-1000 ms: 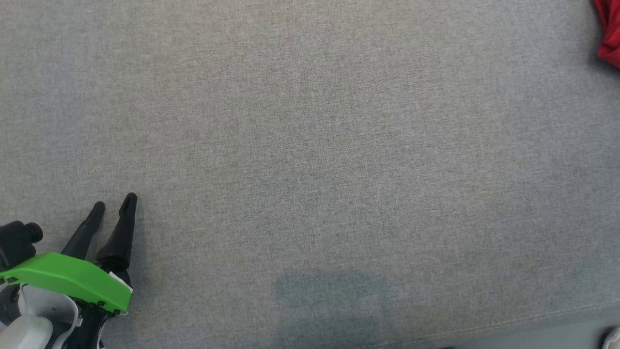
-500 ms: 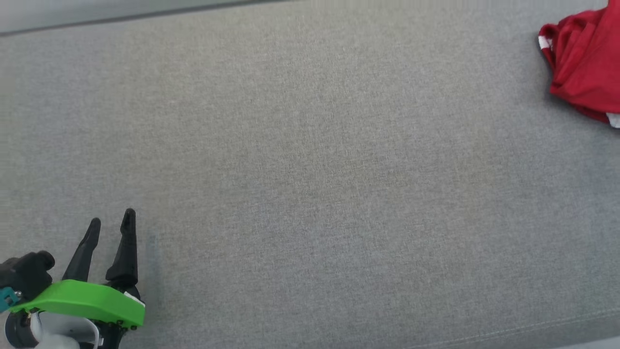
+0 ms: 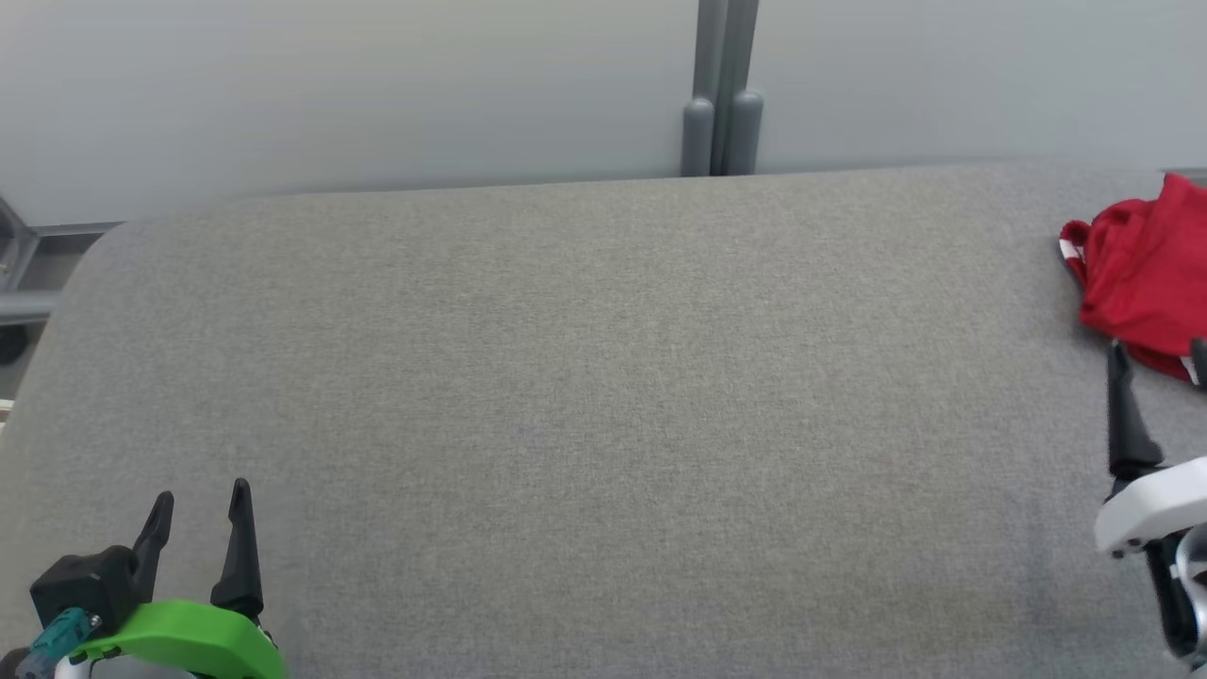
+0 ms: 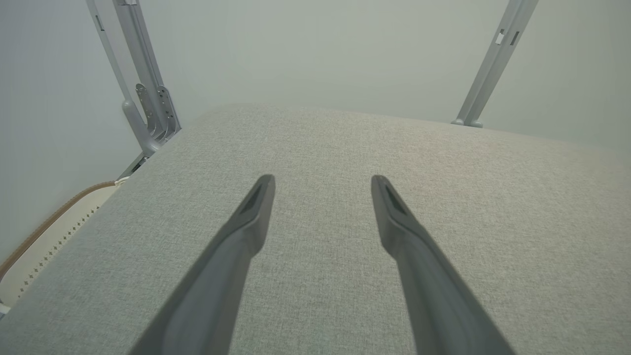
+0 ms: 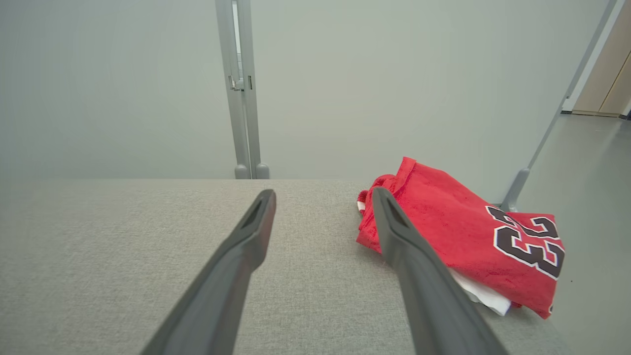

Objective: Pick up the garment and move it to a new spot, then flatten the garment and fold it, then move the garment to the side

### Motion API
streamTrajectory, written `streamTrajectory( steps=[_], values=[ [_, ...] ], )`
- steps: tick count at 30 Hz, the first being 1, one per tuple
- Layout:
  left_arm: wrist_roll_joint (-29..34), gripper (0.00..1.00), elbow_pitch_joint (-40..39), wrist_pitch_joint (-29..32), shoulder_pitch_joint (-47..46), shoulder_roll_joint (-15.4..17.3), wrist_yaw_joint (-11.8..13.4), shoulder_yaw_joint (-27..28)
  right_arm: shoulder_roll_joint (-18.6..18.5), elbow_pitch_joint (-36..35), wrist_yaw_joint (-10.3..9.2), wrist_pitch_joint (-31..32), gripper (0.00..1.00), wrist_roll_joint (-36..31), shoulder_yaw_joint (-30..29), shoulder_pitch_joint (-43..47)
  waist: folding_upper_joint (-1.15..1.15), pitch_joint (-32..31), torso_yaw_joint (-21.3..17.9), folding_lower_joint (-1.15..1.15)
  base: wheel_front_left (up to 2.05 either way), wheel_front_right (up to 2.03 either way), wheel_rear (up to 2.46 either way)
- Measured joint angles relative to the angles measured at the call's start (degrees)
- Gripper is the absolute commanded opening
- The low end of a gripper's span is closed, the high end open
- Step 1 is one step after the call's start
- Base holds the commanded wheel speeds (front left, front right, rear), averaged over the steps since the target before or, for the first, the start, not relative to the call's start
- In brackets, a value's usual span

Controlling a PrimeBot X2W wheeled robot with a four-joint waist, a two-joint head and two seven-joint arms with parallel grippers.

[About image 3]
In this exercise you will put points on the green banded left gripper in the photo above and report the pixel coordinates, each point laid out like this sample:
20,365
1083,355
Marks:
198,637

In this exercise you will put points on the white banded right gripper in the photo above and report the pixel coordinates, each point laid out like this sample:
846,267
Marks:
1160,505

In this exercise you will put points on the red basketball jersey white trim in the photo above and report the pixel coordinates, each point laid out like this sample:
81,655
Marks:
1146,273

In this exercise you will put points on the grey fabric sofa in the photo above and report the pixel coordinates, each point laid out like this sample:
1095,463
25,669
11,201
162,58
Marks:
603,424

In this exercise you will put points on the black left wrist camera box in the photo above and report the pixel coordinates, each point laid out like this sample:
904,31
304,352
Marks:
85,585

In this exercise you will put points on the grey metal frame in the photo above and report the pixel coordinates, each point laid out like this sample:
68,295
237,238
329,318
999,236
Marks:
19,306

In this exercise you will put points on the grey wall partition post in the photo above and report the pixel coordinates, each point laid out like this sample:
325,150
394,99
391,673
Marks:
721,94

